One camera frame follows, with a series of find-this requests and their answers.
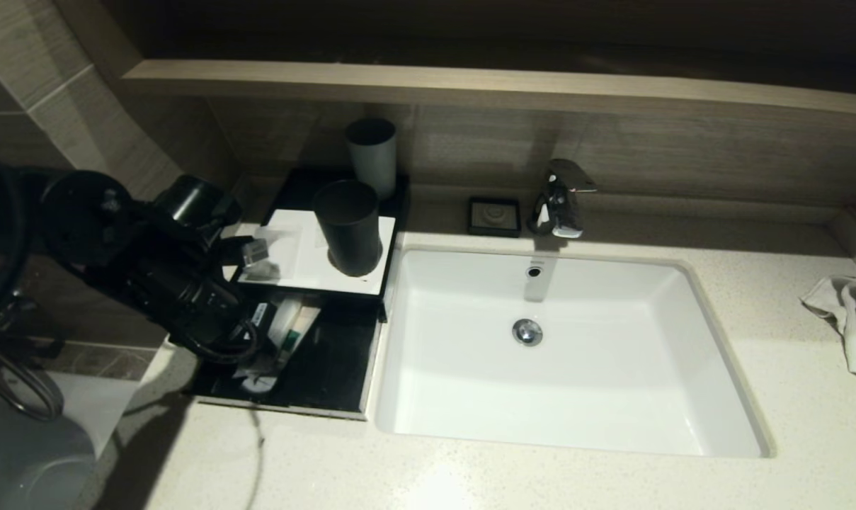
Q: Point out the chrome sink drain stopper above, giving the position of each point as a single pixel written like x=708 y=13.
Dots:
x=527 y=332

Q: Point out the black tumbler cup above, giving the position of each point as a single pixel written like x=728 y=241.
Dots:
x=350 y=241

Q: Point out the chrome sink faucet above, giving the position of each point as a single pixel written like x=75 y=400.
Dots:
x=558 y=209

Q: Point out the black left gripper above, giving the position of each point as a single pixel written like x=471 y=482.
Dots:
x=258 y=319

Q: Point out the toothpaste packet with green label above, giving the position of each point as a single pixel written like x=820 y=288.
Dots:
x=300 y=336

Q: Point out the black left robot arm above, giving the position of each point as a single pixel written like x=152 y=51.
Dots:
x=158 y=269

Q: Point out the white ribbed tray mat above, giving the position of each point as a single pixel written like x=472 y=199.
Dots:
x=314 y=273

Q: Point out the black amenity tray box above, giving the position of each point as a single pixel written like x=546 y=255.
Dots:
x=402 y=205

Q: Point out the wooden wall shelf ledge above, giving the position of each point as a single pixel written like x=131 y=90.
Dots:
x=470 y=88

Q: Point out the grey tumbler cup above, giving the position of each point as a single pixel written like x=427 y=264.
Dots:
x=374 y=170

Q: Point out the black square soap dish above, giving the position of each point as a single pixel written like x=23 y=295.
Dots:
x=493 y=216

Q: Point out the white rectangular sink basin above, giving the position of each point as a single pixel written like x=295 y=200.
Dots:
x=576 y=382

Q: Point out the white bathtub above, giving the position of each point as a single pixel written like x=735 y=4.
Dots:
x=24 y=453

